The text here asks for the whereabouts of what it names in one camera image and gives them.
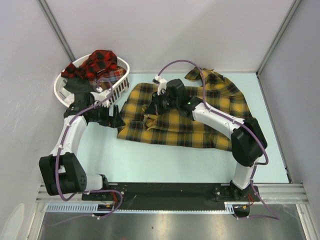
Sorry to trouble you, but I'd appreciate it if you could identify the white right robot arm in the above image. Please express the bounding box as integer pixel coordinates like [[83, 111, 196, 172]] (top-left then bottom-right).
[[146, 75, 268, 201]]

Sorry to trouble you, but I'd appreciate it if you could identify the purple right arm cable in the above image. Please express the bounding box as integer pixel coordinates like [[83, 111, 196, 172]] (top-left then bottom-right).
[[157, 59, 281, 221]]

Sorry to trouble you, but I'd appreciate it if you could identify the dark grey garment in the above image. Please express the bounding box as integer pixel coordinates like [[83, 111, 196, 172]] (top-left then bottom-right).
[[64, 77, 93, 94]]

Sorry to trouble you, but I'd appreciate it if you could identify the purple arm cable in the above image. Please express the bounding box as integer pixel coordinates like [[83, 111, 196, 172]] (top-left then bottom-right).
[[157, 59, 281, 221], [49, 77, 125, 221]]

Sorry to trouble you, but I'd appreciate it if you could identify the red black checkered shirt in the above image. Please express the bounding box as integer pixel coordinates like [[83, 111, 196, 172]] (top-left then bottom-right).
[[61, 50, 118, 80]]

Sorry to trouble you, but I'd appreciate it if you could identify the white plastic laundry basket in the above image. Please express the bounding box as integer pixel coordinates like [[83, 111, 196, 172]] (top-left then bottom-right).
[[53, 57, 130, 108]]

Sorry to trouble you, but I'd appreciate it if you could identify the aluminium frame rail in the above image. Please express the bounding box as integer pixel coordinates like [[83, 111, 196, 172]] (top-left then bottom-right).
[[35, 182, 84, 203]]

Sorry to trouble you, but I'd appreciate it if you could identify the yellow plaid long sleeve shirt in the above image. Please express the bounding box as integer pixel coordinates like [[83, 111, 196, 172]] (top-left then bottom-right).
[[116, 68, 252, 151]]

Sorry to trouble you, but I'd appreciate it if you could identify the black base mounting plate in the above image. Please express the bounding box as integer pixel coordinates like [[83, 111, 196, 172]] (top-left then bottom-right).
[[81, 181, 261, 211]]

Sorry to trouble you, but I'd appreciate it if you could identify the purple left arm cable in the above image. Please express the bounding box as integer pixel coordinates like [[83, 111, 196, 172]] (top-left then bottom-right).
[[49, 77, 125, 221]]

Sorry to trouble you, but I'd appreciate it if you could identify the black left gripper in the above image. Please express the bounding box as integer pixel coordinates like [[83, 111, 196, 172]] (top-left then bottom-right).
[[89, 101, 125, 129]]

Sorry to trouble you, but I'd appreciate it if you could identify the white cable duct rail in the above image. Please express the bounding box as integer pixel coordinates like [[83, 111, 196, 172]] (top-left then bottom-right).
[[45, 203, 250, 218]]

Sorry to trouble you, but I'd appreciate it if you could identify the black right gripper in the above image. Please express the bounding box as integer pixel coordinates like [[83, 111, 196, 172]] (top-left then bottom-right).
[[145, 90, 180, 116]]

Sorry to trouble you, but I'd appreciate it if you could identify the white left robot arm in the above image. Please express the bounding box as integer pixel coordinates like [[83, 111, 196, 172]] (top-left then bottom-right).
[[38, 92, 125, 200]]

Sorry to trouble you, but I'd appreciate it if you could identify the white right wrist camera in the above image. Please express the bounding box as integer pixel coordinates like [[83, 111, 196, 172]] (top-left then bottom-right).
[[152, 75, 168, 95]]

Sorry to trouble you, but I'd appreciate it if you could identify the red tan plaid shirt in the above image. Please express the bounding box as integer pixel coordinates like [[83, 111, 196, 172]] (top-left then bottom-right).
[[93, 66, 127, 93]]

